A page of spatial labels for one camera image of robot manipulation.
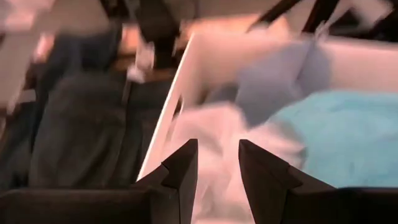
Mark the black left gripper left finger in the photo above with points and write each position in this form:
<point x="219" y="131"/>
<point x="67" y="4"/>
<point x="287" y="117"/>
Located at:
<point x="93" y="208"/>

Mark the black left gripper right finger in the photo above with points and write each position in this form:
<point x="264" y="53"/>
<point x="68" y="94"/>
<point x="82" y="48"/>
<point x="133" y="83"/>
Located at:
<point x="311" y="205"/>

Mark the teal garment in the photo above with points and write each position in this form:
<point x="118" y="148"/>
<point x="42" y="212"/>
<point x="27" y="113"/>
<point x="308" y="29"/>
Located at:
<point x="348" y="137"/>

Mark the dark navy garment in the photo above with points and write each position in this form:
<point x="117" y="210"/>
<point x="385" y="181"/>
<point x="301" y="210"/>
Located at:
<point x="81" y="124"/>

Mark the white garment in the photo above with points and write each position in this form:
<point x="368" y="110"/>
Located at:
<point x="217" y="130"/>

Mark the blue-grey garment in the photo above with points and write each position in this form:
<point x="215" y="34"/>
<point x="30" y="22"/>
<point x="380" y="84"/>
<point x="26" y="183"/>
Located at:
<point x="270" y="81"/>

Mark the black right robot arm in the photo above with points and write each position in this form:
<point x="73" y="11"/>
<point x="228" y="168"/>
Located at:
<point x="158" y="28"/>

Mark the white woven plastic basket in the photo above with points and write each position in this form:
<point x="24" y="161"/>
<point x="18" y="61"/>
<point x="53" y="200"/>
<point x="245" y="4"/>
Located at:
<point x="214" y="59"/>

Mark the black table frame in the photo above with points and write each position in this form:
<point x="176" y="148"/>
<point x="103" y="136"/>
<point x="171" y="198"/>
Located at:
<point x="320" y="12"/>

